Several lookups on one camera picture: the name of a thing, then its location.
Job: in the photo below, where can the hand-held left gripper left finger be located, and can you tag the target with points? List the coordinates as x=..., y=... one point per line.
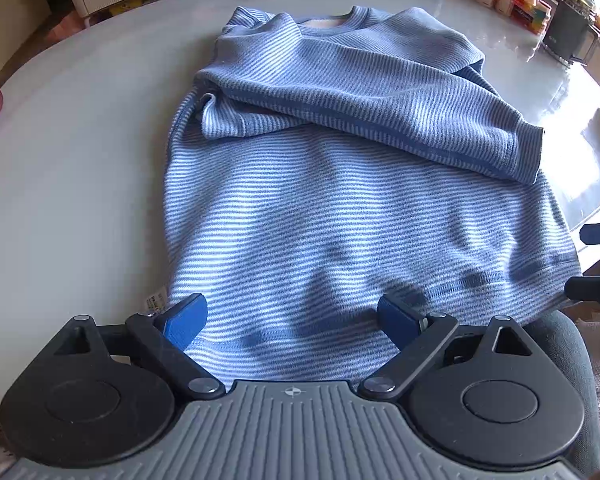
x=185, y=321

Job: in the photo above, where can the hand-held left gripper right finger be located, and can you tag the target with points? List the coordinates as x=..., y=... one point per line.
x=397, y=317

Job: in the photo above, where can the blue striped sweater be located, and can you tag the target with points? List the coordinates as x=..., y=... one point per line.
x=330, y=210

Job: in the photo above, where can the person's leg in grey pants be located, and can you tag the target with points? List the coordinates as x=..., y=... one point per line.
x=565, y=360

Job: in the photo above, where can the grey kettle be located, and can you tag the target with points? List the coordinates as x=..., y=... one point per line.
x=567, y=27

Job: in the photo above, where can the pink bag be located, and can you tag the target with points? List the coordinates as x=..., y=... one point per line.
x=65, y=27

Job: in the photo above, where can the yellow box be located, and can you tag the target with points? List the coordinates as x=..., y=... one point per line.
x=127, y=8

